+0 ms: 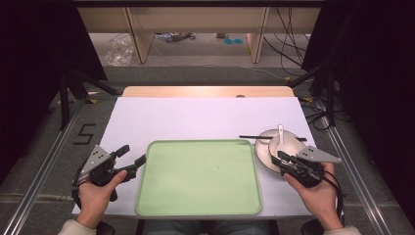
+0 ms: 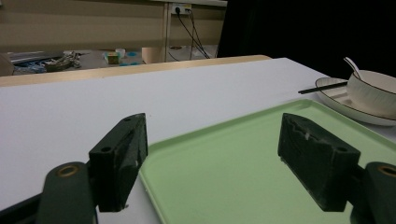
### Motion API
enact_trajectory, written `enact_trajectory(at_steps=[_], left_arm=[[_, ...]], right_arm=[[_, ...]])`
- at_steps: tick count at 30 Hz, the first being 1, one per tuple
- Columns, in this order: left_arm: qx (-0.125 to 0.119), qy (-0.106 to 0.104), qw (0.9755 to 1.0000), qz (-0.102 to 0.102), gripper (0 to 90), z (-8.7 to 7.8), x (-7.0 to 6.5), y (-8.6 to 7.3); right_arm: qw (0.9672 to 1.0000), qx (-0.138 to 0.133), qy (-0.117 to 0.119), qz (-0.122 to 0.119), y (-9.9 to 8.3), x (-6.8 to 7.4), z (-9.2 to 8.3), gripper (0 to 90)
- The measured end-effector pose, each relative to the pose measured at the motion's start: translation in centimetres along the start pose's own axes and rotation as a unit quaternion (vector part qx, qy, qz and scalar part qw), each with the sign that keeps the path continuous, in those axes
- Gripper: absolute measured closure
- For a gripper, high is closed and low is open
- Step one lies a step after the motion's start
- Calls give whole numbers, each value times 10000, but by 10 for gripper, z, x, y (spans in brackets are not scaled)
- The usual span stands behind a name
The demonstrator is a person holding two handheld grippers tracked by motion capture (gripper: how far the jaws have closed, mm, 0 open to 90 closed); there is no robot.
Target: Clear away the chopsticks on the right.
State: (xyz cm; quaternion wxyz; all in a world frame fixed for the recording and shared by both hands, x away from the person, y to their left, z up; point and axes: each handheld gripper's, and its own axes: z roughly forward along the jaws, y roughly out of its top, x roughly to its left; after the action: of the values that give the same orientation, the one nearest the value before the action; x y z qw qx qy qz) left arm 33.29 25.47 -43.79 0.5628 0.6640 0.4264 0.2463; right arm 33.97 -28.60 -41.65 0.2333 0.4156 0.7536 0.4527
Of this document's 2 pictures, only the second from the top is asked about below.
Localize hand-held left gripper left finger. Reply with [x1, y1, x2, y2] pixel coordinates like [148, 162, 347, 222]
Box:
[88, 112, 149, 213]

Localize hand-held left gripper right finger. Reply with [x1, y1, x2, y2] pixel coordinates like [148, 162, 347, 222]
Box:
[276, 112, 361, 213]

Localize white plate with dark rim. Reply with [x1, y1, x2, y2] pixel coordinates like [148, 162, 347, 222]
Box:
[314, 77, 396, 127]

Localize black chopsticks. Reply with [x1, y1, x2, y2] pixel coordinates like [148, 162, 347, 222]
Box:
[297, 80, 349, 95]

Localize light green plastic tray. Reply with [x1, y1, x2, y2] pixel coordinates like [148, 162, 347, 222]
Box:
[138, 98, 396, 224]

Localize white bowl with dark rim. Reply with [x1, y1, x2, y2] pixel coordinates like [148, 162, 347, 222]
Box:
[346, 70, 396, 119]

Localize white ceramic spoon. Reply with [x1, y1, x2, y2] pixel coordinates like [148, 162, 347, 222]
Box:
[343, 56, 364, 80]

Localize small green yellow box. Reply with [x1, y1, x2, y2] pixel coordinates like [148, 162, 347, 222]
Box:
[106, 51, 121, 65]

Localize cardboard box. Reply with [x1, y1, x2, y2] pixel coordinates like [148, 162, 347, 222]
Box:
[141, 46, 166, 65]

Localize pile of metal parts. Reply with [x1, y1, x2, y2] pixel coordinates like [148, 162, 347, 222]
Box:
[44, 50, 82, 73]

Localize black curtain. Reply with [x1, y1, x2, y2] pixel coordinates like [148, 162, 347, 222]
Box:
[217, 0, 396, 79]

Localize blue plastic packet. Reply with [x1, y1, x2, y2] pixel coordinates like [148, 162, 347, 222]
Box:
[12, 60, 48, 76]

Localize black power cable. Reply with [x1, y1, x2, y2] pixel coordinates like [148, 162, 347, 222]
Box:
[175, 7, 211, 60]

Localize white wall socket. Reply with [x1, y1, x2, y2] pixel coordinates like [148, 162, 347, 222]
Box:
[170, 2, 192, 16]

